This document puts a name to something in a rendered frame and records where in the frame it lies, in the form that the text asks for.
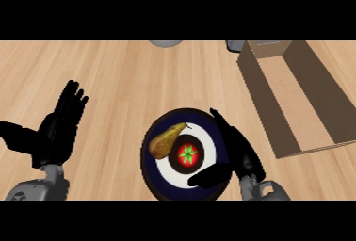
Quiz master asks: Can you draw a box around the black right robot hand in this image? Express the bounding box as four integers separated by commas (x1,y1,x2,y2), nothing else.
187,107,268,190

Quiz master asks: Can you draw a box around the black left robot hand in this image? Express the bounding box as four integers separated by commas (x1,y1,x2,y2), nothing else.
0,79,91,169

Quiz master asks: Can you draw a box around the red tomato with green stem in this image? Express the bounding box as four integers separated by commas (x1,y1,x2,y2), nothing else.
178,142,201,167

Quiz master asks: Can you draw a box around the dark blue and white plate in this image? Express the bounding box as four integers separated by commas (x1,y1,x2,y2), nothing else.
139,107,234,201

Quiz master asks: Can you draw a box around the brown cardboard box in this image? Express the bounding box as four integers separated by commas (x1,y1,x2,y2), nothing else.
235,40,356,160

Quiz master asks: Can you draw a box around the brown pear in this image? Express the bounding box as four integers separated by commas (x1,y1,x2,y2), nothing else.
148,121,194,160

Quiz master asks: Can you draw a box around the dark grey object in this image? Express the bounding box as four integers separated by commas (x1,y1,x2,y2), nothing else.
226,40,249,54

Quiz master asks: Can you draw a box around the grey round object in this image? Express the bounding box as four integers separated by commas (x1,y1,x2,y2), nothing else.
148,40,184,49

